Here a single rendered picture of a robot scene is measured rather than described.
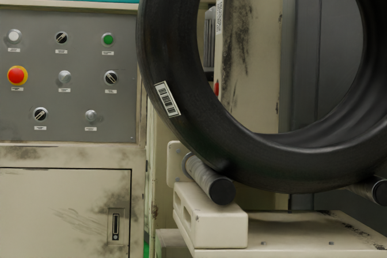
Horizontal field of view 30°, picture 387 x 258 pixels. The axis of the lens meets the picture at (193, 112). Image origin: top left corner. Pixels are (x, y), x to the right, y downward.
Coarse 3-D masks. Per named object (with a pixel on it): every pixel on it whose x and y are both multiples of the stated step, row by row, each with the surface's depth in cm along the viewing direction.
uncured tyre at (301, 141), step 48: (144, 0) 120; (192, 0) 115; (384, 0) 146; (144, 48) 119; (192, 48) 115; (384, 48) 147; (192, 96) 116; (384, 96) 145; (192, 144) 120; (240, 144) 117; (288, 144) 145; (336, 144) 121; (384, 144) 120; (288, 192) 124
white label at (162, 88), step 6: (156, 84) 118; (162, 84) 116; (162, 90) 117; (168, 90) 115; (162, 96) 118; (168, 96) 116; (162, 102) 118; (168, 102) 117; (174, 102) 115; (168, 108) 118; (174, 108) 116; (168, 114) 119; (174, 114) 117; (180, 114) 116
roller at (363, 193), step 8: (376, 176) 126; (352, 184) 132; (360, 184) 128; (368, 184) 125; (376, 184) 122; (384, 184) 122; (360, 192) 129; (368, 192) 124; (376, 192) 121; (384, 192) 122; (376, 200) 122; (384, 200) 122
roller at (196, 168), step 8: (192, 160) 146; (200, 160) 143; (192, 168) 141; (200, 168) 134; (208, 168) 131; (192, 176) 140; (200, 176) 130; (208, 176) 124; (216, 176) 121; (224, 176) 121; (200, 184) 128; (208, 184) 120; (216, 184) 118; (224, 184) 118; (232, 184) 119; (208, 192) 119; (216, 192) 118; (224, 192) 118; (232, 192) 118; (216, 200) 118; (224, 200) 118; (232, 200) 119
